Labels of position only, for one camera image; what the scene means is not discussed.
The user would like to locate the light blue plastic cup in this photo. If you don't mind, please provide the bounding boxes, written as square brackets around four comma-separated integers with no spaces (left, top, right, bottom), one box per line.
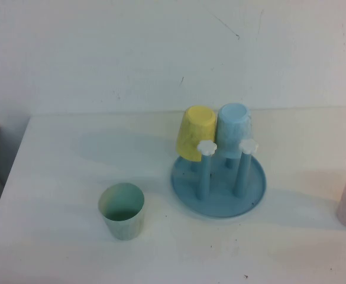
[215,102,253,160]

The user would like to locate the yellow plastic cup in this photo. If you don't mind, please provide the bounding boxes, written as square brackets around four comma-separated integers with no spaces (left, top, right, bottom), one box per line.
[175,105,216,163]

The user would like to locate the blue cup stand white caps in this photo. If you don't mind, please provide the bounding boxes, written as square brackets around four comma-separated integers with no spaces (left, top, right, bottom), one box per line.
[170,139,267,220]

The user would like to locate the green plastic cup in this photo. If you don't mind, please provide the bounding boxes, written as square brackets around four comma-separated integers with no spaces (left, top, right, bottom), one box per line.
[98,182,146,241]

